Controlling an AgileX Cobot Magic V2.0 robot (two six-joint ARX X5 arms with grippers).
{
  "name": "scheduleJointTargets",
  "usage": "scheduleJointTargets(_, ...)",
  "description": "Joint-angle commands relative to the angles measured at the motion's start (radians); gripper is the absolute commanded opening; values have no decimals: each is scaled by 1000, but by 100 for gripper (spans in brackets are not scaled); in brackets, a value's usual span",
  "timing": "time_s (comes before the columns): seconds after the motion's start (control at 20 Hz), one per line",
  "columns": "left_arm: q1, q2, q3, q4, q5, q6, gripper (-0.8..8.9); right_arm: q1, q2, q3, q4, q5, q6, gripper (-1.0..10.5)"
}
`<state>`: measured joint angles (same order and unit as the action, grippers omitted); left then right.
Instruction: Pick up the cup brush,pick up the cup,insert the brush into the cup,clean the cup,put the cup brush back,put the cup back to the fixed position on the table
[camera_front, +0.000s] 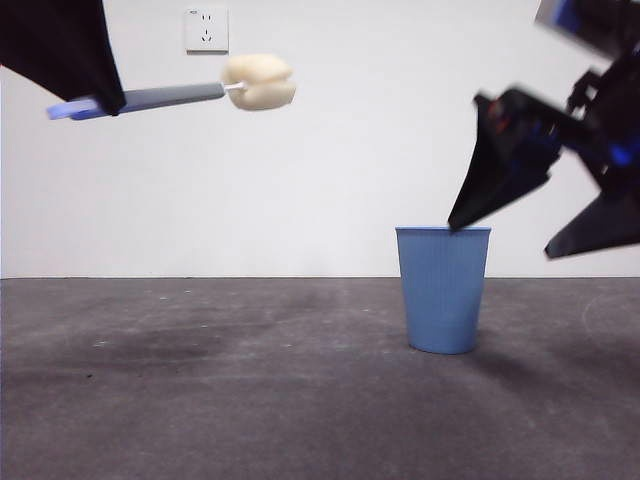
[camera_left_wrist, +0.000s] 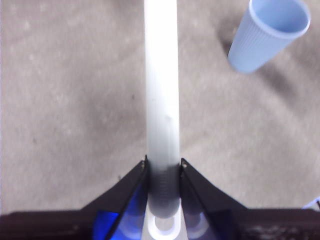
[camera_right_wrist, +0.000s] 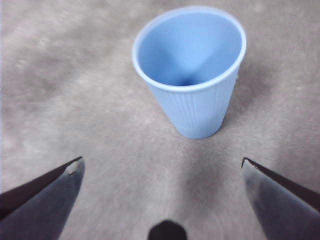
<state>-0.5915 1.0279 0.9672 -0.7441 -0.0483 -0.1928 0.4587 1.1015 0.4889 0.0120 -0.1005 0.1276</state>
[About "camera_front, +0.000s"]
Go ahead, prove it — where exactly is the grey-handled sponge cup brush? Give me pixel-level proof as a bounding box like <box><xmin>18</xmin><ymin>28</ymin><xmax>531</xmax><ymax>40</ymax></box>
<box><xmin>46</xmin><ymin>53</ymin><xmax>298</xmax><ymax>122</ymax></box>

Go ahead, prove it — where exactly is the blue ribbed plastic cup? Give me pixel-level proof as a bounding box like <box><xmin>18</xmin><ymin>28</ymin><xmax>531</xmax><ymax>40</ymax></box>
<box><xmin>394</xmin><ymin>225</ymin><xmax>492</xmax><ymax>356</ymax></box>

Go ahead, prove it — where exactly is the white wall socket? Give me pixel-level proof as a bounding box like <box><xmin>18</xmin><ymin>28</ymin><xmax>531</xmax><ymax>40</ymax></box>
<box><xmin>185</xmin><ymin>7</ymin><xmax>230</xmax><ymax>54</ymax></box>

